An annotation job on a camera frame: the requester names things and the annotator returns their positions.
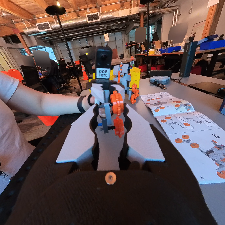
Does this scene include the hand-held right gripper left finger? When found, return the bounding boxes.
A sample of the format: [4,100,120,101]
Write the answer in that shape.
[56,104,100,171]

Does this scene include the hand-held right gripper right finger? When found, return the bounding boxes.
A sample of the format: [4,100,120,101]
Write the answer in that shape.
[120,104,165,171]

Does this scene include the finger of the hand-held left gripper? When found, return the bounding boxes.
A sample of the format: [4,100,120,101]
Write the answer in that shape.
[112,84,125,99]
[90,83,109,104]

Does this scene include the orange wheel grey beam assembly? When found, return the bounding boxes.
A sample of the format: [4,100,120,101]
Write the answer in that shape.
[97,90,125,138]

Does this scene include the person's left forearm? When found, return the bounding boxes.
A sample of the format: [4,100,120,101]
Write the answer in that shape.
[7,84,79,116]

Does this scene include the adjacent grey desk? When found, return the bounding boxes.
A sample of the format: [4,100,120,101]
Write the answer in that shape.
[171,72,225,99]

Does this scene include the person's left hand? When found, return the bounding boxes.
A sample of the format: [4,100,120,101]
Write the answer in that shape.
[82,95,113,118]

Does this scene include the grey orange toy robot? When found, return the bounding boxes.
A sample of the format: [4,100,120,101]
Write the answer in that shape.
[112,56,141,104]

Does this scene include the yellow plastic bin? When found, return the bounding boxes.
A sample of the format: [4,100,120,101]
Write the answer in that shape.
[89,66,141,89]

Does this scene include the orange traffic cone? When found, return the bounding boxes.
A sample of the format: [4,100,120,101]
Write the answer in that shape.
[81,65,89,81]

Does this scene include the orange floor object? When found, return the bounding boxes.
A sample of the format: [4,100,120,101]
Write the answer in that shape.
[37,115,59,126]

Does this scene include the red bags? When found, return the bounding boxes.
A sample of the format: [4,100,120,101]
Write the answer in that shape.
[139,64,165,72]

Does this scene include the grey toy remote controller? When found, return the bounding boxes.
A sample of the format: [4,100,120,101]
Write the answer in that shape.
[149,76,170,84]

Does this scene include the white air vent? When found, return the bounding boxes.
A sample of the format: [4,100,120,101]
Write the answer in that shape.
[36,21,52,32]
[86,12,100,23]

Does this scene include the black flat power box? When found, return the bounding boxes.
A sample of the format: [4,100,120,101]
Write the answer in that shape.
[150,70,173,78]

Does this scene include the open white instruction booklet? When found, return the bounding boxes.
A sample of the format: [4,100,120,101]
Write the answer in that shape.
[140,91,225,184]

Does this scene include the blue storage bin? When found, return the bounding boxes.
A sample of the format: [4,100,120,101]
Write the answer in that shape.
[199,34,225,50]
[160,46,181,53]

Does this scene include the black office chair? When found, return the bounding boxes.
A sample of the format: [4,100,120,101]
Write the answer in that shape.
[21,65,48,93]

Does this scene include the black slim computer tower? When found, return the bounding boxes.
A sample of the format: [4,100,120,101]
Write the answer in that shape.
[179,41,198,78]

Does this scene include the blue robot kit box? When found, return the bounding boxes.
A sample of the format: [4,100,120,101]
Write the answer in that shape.
[219,98,225,115]

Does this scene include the orange plastic case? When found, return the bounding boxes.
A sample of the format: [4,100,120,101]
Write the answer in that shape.
[0,69,24,82]

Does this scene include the black usb cable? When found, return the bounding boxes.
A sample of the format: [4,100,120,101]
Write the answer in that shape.
[151,83,166,90]

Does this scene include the silver air duct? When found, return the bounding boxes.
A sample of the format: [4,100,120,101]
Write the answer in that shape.
[24,11,141,35]

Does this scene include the wall whiteboard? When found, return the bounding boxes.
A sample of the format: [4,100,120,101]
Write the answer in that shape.
[191,20,206,41]

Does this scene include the paper notice on wooden post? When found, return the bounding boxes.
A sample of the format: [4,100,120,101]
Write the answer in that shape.
[207,0,220,8]

